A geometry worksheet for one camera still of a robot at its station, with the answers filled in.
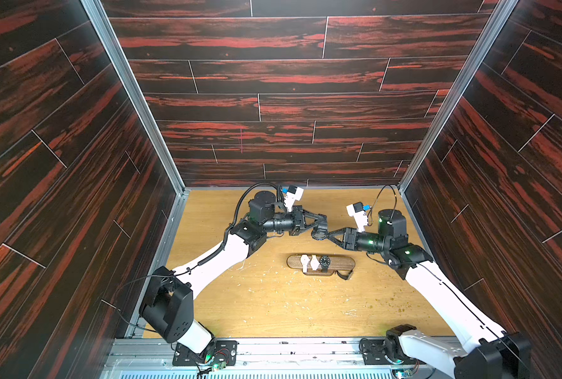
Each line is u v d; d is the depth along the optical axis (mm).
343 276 894
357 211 686
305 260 860
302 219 661
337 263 863
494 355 374
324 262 850
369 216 677
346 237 662
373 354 731
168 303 425
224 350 735
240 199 747
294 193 690
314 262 844
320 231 684
